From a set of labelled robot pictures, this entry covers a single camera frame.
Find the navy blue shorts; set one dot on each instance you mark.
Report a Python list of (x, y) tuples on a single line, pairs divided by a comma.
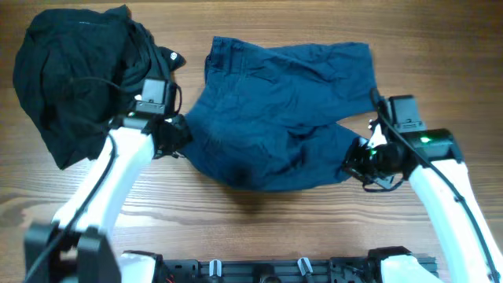
[(268, 119)]

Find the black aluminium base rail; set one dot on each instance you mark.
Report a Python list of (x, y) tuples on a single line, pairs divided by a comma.
[(333, 270)]

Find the black garment with logo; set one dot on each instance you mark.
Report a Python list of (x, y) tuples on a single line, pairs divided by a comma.
[(77, 68)]

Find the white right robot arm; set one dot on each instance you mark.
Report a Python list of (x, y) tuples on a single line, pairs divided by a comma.
[(435, 168)]

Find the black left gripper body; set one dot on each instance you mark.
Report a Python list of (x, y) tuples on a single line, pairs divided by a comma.
[(181, 136)]

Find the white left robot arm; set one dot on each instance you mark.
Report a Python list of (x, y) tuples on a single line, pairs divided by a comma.
[(76, 246)]

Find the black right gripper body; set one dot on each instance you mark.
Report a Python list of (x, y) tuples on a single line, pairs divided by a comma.
[(368, 165)]

